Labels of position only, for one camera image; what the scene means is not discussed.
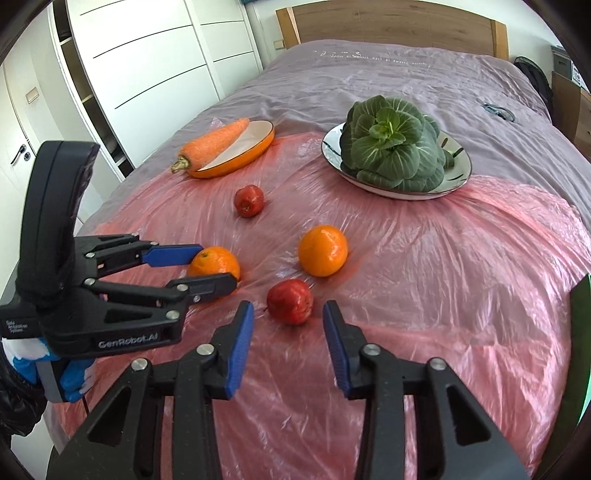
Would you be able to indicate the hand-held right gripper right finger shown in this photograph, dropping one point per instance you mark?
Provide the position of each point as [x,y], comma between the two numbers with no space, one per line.
[339,350]

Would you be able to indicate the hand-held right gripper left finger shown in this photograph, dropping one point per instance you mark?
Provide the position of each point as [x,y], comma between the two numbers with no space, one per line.
[238,350]

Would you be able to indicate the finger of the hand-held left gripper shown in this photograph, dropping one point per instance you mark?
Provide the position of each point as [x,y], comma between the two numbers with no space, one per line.
[207,286]
[171,254]

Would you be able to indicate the orange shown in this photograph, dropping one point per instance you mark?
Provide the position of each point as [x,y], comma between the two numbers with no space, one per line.
[217,263]
[323,250]

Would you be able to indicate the red apple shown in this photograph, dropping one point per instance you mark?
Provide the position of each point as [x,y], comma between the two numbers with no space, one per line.
[249,201]
[290,301]

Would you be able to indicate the green rectangular box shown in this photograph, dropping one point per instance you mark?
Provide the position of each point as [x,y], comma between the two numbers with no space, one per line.
[582,346]

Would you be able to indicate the person's left forearm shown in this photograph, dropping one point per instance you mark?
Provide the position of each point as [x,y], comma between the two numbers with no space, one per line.
[18,406]

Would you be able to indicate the person's left hand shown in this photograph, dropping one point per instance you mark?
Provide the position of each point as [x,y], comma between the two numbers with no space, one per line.
[76,378]

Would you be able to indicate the white door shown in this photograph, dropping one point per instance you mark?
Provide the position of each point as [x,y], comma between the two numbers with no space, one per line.
[14,115]

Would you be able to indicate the carrot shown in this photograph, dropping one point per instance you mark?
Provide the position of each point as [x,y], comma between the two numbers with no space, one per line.
[212,141]

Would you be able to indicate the pink plastic sheet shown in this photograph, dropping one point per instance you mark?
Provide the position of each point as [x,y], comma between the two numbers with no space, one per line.
[438,277]

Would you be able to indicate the orange oval dish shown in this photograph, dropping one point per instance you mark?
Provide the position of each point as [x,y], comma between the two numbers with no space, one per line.
[249,143]

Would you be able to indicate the white wardrobe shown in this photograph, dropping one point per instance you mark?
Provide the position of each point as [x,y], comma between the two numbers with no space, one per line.
[152,55]

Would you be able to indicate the green leafy vegetable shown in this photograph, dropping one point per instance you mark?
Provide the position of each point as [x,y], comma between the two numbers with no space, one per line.
[392,147]

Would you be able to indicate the white round plate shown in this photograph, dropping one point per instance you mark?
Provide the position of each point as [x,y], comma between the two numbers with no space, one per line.
[457,175]

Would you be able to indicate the wooden headboard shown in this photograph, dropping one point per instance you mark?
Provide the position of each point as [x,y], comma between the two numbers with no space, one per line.
[392,23]

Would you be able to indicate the wooden dresser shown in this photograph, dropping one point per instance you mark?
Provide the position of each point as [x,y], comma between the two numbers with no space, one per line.
[570,115]

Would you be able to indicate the black backpack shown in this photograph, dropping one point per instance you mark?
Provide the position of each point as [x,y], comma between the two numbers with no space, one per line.
[535,83]

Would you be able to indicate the wall light switch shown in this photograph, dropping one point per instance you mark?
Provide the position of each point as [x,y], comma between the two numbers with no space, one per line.
[33,94]

